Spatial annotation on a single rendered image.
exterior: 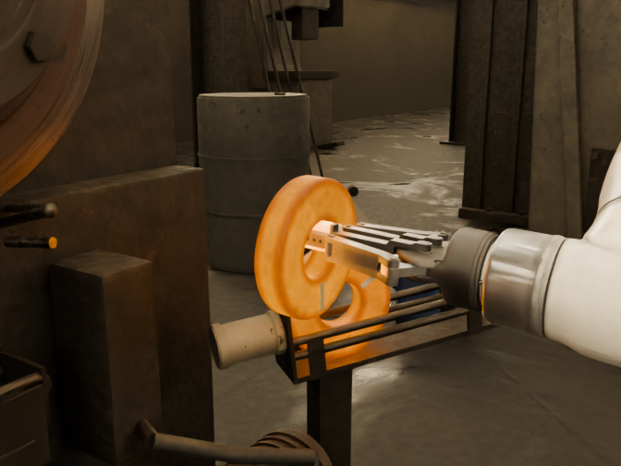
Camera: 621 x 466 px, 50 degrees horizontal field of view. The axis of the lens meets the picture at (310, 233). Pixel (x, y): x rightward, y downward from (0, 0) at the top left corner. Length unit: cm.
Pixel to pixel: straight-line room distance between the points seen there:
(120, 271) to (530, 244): 44
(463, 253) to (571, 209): 247
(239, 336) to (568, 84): 238
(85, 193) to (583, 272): 57
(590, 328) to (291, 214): 29
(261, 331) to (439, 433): 122
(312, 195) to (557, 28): 250
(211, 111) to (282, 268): 268
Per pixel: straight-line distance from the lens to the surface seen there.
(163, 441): 81
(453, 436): 200
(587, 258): 58
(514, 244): 60
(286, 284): 67
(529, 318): 59
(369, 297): 91
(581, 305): 57
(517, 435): 206
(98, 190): 86
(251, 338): 86
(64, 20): 61
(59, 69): 68
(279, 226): 65
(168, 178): 94
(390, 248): 65
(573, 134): 303
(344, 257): 65
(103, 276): 75
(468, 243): 61
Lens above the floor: 102
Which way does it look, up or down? 14 degrees down
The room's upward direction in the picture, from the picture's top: straight up
